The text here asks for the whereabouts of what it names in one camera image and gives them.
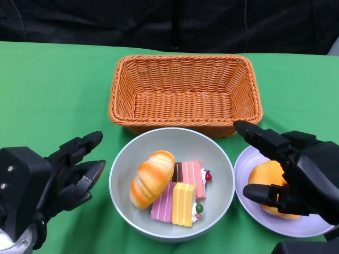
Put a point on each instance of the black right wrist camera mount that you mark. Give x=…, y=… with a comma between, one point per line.
x=304, y=248

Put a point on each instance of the yellow striped cake slice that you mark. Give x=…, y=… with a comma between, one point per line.
x=182, y=206

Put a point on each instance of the orange wicker basket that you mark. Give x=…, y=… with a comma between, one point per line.
x=182, y=105

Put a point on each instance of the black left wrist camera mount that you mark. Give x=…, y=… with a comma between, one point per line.
x=23, y=190

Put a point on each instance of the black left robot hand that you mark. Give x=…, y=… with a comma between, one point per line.
x=69, y=185

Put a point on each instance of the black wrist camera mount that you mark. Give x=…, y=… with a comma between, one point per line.
x=304, y=248
x=23, y=190

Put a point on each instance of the pale grey frame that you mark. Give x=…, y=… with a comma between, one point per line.
x=333, y=47

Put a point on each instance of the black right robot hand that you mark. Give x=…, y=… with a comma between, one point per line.
x=312, y=180

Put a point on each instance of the green tablecloth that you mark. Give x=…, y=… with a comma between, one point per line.
x=66, y=92

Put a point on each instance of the lavender plate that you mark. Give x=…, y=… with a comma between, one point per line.
x=265, y=225

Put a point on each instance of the pink striped cake slice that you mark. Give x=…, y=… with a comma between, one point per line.
x=162, y=205

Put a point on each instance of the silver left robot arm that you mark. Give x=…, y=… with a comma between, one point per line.
x=16, y=243

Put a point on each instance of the elongated ridged bread roll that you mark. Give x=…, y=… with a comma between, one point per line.
x=151, y=180

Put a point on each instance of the black backdrop cloth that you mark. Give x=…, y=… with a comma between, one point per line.
x=79, y=21

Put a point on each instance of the pink and brown cake slice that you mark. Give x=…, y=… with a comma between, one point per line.
x=192, y=176

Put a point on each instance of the pale grey bowl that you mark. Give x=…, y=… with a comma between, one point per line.
x=159, y=140

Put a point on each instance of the round lobed bread roll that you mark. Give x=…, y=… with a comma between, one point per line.
x=267, y=173

